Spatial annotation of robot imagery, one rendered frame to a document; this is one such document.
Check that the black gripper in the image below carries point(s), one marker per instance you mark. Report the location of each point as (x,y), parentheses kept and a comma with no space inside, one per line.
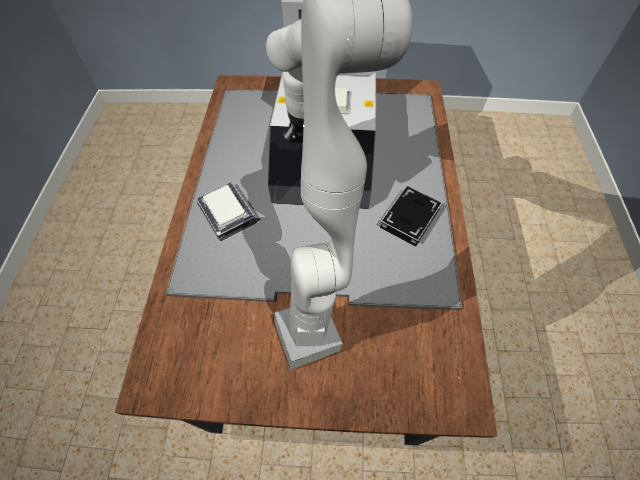
(290,135)

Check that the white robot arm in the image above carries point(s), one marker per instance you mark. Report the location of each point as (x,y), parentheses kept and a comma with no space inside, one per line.
(336,37)

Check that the cream rectangular well plate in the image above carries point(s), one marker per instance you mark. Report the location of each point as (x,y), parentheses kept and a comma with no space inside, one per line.
(341,95)

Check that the black rectangular frame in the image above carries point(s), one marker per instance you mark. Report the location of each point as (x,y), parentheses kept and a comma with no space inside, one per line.
(410,215)

